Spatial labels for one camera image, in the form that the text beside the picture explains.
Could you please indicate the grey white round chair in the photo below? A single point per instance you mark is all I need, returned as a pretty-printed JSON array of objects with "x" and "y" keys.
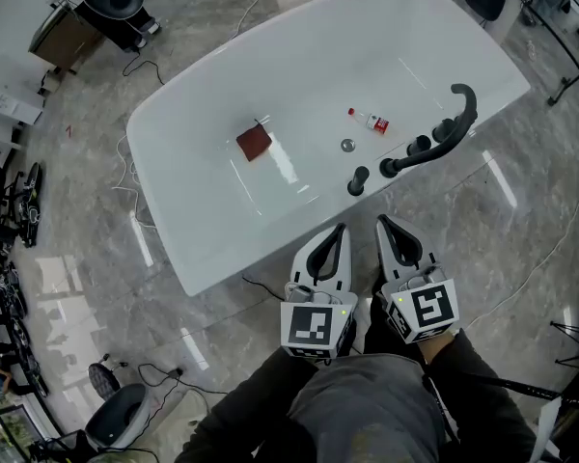
[{"x": 118, "y": 415}]

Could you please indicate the white cardboard box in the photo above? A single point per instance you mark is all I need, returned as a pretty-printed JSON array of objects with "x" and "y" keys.
[{"x": 9, "y": 99}]

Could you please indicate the black round stool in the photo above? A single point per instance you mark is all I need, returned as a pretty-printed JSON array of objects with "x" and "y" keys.
[{"x": 103, "y": 379}]

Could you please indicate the red-brown sponge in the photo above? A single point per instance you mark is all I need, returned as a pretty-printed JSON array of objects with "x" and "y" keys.
[{"x": 254, "y": 143}]

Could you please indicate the clear plastic bottle red label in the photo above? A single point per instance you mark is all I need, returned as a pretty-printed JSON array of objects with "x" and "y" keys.
[{"x": 374, "y": 122}]

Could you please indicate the brown wooden cabinet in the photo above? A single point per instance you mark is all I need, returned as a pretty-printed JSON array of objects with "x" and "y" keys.
[{"x": 63, "y": 41}]

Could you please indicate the person's leg black trousers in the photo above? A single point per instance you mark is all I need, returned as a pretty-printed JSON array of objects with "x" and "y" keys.
[{"x": 381, "y": 335}]

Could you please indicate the person's grey shirt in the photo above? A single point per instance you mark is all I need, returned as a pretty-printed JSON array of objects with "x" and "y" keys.
[{"x": 366, "y": 413}]

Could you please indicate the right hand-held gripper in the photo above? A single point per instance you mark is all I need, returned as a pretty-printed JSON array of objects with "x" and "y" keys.
[{"x": 424, "y": 307}]

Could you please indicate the black faucet knob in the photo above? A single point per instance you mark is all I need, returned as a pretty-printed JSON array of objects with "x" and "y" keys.
[
  {"x": 443, "y": 130},
  {"x": 419, "y": 145}
]

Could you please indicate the person's right forearm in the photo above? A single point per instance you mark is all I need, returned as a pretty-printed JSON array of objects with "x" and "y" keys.
[{"x": 482, "y": 393}]

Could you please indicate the black curved faucet spout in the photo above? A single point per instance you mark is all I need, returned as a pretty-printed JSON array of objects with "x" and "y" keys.
[{"x": 465, "y": 123}]

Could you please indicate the white bathtub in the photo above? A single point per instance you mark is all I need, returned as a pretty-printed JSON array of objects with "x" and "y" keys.
[{"x": 318, "y": 65}]

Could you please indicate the pile of black equipment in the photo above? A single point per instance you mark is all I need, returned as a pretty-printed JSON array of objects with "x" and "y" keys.
[{"x": 5, "y": 282}]

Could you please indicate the metal drain plug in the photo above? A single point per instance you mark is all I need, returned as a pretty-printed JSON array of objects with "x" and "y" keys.
[{"x": 348, "y": 145}]

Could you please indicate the black equipment on floor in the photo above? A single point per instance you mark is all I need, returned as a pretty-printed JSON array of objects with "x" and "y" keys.
[{"x": 31, "y": 205}]

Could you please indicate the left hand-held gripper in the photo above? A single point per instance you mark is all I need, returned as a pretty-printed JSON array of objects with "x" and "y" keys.
[{"x": 309, "y": 328}]

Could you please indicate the black rod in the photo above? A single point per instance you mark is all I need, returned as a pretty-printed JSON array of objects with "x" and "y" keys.
[{"x": 516, "y": 385}]

